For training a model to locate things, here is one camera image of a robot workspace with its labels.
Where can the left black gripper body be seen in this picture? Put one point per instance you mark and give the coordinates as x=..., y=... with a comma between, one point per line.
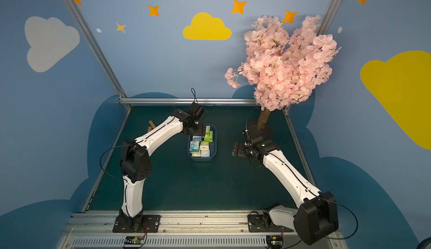
x=203, y=131

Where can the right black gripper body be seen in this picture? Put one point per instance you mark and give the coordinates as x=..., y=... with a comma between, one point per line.
x=241, y=150

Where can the blue plastic storage box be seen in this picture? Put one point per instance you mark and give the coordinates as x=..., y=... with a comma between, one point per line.
x=212, y=146

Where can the green white tissue pack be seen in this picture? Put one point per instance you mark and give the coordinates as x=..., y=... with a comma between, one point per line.
x=208, y=130

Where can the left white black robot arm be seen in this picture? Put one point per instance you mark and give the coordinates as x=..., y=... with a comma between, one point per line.
x=136, y=166

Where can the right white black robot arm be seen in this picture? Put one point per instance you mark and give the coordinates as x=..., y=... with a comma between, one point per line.
x=315, y=215

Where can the green tissue pack in box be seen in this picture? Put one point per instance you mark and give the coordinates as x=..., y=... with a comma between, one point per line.
x=208, y=136

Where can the blue tissue pack in box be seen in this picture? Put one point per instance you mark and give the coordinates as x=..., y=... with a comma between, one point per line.
x=205, y=153

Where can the pink blossom artificial tree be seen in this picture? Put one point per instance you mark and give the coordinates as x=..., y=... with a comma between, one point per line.
x=284, y=68

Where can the right green circuit board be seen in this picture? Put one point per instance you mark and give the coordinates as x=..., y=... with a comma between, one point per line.
x=274, y=242

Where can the green circuit board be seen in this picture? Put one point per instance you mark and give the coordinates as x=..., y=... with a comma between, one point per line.
x=134, y=241
x=274, y=242

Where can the left green circuit board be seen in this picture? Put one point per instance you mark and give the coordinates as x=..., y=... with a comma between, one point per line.
x=134, y=241

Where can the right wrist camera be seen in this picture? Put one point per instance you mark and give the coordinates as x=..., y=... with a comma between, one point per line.
x=249, y=137

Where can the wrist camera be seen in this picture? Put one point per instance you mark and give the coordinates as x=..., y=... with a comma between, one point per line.
x=249, y=137
x=195, y=110

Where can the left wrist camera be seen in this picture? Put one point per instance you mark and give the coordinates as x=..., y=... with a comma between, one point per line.
x=195, y=110

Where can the green trowel wooden handle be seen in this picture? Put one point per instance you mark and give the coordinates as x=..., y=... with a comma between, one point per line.
x=153, y=126

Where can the aluminium back frame bar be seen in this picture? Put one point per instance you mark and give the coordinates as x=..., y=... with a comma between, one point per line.
x=184, y=101

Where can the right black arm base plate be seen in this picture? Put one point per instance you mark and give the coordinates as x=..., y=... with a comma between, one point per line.
x=259, y=223

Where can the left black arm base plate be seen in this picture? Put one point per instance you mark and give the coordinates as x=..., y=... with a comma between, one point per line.
x=139, y=224

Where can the aluminium front rail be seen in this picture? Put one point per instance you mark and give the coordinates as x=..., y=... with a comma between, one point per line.
x=223, y=229

